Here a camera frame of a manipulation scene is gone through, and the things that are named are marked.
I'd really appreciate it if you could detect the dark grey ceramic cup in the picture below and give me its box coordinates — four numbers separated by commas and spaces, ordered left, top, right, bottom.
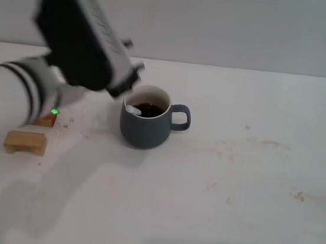
116, 82, 195, 155

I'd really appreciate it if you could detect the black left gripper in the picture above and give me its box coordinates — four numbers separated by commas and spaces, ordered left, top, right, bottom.
105, 58, 146, 102

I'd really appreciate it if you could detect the light wooden block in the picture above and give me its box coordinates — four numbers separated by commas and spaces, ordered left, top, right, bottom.
2, 128, 49, 158

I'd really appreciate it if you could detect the spoon with light blue handle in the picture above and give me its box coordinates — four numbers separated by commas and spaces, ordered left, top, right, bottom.
124, 104, 144, 118

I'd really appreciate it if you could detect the orange-brown wooden block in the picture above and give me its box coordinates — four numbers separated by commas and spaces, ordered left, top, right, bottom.
33, 110, 58, 129

